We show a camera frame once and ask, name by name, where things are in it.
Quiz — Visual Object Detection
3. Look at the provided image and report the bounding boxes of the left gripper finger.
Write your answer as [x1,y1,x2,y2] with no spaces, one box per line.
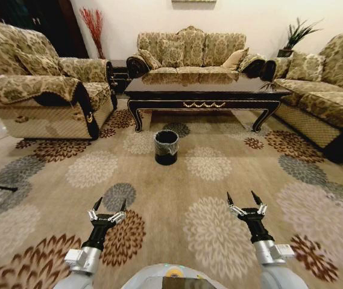
[87,196,104,223]
[108,198,127,225]

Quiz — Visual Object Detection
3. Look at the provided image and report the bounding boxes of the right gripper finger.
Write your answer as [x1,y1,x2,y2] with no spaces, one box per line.
[226,191,247,219]
[251,190,268,216]

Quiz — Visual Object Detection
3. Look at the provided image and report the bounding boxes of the patterned floral floor rug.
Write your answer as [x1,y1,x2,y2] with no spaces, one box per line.
[0,99,343,289]

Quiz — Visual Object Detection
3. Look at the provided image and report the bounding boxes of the black round trash bin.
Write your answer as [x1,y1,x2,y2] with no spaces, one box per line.
[154,129,180,166]

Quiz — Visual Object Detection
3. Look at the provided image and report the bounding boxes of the clear plastic bin liner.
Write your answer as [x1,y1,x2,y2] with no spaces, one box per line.
[154,129,180,157]

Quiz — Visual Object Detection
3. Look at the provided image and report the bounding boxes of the white robot front shell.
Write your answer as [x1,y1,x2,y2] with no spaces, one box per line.
[119,264,221,289]

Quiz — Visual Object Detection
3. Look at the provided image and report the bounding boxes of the dark glossy coffee table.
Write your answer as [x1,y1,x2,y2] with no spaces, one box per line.
[124,73,293,134]

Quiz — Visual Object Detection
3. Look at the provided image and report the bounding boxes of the floral sofa with quilted base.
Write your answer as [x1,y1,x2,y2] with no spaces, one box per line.
[268,32,343,165]

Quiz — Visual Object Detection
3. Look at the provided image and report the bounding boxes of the floral armchair with dark trim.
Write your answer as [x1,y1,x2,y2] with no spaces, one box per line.
[0,13,119,141]

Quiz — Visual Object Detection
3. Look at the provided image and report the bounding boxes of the dark wooden side table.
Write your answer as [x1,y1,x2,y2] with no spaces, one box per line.
[105,59,129,95]

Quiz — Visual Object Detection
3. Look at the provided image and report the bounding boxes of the floral throw cushion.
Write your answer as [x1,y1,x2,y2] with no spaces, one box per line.
[273,57,293,80]
[285,51,326,82]
[137,49,163,71]

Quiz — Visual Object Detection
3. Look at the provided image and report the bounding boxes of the plain tan throw cushion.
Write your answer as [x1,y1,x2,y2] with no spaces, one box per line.
[221,47,250,72]

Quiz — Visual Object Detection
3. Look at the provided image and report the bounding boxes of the floral three-seat sofa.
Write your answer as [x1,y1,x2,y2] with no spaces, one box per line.
[125,25,277,81]

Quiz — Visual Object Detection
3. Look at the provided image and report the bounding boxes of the green spiky potted plant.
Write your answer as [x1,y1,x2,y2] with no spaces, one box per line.
[276,17,324,58]

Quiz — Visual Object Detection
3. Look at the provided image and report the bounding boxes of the red decorative branches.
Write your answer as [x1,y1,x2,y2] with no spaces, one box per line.
[79,7,105,60]

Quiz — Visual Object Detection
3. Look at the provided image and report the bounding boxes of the dark wooden cabinet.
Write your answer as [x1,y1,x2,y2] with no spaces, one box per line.
[0,0,89,58]

